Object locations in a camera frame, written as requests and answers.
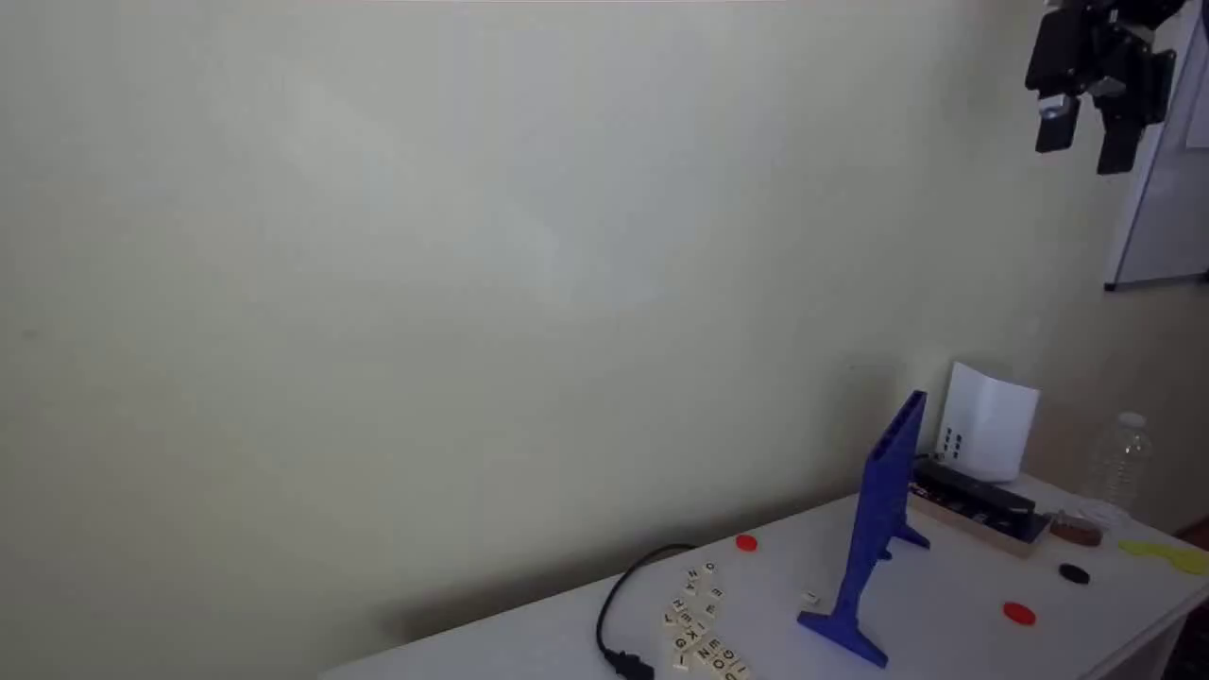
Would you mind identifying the small brown object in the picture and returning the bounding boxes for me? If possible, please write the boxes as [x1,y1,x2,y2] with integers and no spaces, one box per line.
[1050,511,1108,549]

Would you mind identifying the white wall whiteboard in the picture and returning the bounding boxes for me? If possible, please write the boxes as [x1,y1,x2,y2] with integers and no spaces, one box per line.
[1102,0,1209,296]

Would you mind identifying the black power cable with plug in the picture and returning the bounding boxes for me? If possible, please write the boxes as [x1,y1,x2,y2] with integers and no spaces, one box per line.
[593,541,699,680]

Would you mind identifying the blue connect-four gameboard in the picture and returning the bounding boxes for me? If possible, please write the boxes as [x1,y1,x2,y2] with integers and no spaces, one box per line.
[794,388,937,673]

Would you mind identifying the black remote control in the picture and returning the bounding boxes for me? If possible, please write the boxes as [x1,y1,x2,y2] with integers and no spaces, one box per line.
[914,458,1044,527]

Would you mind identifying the clear glass jar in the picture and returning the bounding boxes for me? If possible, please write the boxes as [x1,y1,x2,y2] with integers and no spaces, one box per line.
[1110,409,1156,507]

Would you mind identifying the white rounded container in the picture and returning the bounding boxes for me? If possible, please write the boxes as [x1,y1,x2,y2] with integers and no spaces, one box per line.
[942,359,1044,485]

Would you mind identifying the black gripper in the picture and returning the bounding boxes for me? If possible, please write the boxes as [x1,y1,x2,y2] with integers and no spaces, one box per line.
[1025,0,1181,176]

